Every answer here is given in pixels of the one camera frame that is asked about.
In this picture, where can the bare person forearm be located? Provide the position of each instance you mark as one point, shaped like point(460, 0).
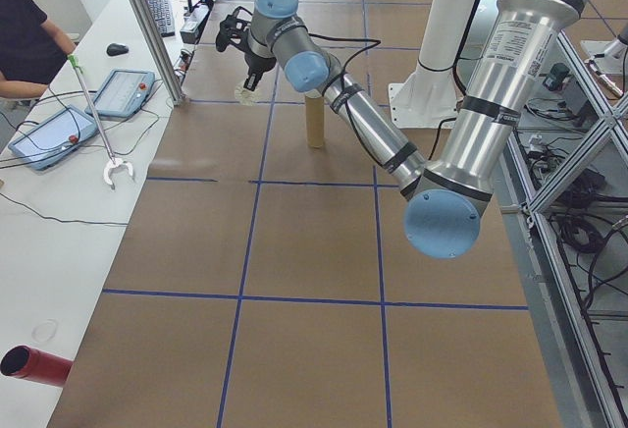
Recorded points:
point(19, 89)

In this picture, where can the black computer mouse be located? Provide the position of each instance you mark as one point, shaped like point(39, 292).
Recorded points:
point(118, 49)

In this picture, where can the white feather shuttlecock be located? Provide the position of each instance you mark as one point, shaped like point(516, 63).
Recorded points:
point(245, 98)

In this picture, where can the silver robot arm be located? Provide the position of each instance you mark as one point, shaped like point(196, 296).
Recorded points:
point(510, 84)

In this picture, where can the aluminium profile post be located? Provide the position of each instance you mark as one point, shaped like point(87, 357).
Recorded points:
point(147, 20)

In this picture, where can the white side table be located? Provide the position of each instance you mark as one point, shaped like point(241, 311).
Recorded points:
point(49, 261)

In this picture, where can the grey background robot arm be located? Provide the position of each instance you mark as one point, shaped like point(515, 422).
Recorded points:
point(603, 55)

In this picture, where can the black computer box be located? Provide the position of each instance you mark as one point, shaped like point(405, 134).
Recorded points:
point(193, 28)

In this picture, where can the white column with base plate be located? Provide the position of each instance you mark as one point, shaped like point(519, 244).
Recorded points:
point(441, 16)

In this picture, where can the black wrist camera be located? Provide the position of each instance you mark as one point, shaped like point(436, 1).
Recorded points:
point(229, 30)

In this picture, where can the reacher grabber stick white claw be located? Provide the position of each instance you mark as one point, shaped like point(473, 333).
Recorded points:
point(93, 109)

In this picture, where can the dark green box device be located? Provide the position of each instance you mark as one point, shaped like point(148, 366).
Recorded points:
point(559, 77)

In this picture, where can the red cylinder tube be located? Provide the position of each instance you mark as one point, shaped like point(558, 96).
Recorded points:
point(44, 366)

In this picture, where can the blue grey teach pendant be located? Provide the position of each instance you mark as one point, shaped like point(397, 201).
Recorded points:
point(49, 141)
point(120, 94)

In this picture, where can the black keyboard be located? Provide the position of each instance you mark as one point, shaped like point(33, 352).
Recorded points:
point(161, 16)

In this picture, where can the person in black shirt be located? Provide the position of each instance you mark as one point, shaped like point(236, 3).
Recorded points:
point(22, 35)

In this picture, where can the brown cardboard tube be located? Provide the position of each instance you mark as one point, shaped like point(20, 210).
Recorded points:
point(315, 123)

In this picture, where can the black orange usb hub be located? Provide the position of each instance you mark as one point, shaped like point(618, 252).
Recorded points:
point(185, 56)

